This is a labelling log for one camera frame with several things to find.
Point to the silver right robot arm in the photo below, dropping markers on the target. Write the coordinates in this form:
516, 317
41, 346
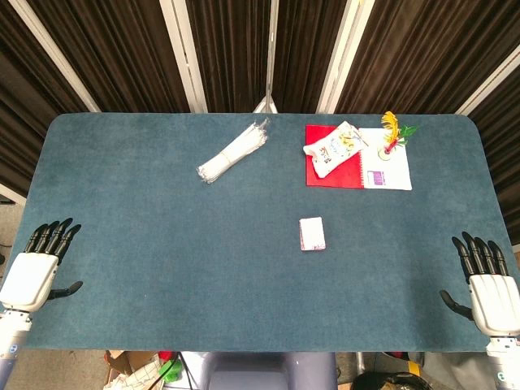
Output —
505, 361

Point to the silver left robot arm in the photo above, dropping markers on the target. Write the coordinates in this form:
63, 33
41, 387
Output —
12, 345

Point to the blue felt table mat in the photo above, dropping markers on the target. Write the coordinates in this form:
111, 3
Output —
162, 243

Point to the yellow green feather shuttlecock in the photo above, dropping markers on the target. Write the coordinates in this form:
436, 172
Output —
391, 126

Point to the brown cardboard box with paper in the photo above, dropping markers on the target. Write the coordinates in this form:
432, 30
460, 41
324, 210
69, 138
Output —
130, 371

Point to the white metal frame post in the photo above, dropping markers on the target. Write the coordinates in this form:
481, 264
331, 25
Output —
345, 53
491, 85
185, 53
57, 61

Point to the dark brown curtain panel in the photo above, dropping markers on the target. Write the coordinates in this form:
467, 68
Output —
122, 61
24, 101
503, 142
231, 53
426, 53
308, 53

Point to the bundle of wrapped white straws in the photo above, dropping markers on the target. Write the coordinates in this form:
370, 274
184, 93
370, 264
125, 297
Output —
231, 154

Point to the white printed snack bag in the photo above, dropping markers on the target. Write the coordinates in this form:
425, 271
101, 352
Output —
331, 152

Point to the small card deck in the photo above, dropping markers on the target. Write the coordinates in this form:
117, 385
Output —
312, 234

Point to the red cover spiral notebook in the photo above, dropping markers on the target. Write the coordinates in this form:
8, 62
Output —
386, 174

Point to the grey purple robot torso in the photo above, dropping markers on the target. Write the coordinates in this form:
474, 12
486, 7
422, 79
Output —
260, 371

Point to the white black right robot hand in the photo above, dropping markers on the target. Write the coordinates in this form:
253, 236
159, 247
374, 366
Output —
495, 300

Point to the green plastic object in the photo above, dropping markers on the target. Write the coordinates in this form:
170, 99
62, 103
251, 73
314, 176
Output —
170, 371

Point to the thin white frame post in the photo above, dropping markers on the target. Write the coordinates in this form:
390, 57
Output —
271, 48

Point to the black bag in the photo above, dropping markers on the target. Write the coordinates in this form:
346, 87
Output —
382, 382

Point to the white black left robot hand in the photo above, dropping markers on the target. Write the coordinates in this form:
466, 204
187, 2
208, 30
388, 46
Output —
28, 280

